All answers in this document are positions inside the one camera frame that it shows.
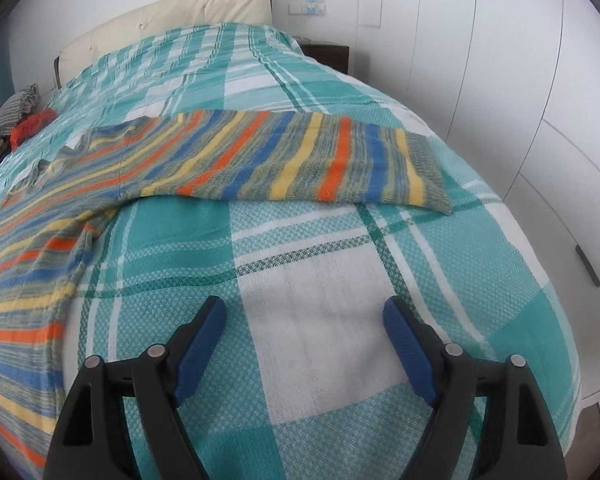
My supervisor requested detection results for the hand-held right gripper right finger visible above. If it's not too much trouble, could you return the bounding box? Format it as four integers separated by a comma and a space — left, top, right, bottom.
383, 296, 568, 480

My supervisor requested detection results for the red cloth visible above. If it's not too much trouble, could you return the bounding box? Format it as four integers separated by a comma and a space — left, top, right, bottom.
9, 109, 56, 150

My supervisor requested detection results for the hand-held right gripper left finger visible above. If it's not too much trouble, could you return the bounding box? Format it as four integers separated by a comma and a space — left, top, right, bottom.
44, 295, 227, 480

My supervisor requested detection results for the striped knit sweater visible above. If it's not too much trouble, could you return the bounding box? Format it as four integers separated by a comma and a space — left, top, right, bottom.
0, 110, 453, 471

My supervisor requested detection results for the black wardrobe handle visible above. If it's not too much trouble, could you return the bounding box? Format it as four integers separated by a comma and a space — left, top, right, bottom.
575, 245, 600, 289

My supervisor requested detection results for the teal plaid blanket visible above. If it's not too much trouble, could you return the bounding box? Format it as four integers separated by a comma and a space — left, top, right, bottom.
0, 22, 583, 480

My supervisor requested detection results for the dark wooden nightstand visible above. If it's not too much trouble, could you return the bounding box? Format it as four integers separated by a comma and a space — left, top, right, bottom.
300, 42, 351, 76

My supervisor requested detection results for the white wardrobe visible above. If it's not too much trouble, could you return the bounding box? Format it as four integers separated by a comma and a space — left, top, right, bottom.
352, 0, 600, 411

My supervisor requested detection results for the grey checked cloth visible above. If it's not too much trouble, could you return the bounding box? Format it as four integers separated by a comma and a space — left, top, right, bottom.
0, 84, 41, 138

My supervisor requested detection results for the cream padded headboard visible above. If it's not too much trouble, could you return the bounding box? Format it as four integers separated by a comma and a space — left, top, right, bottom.
54, 0, 273, 88

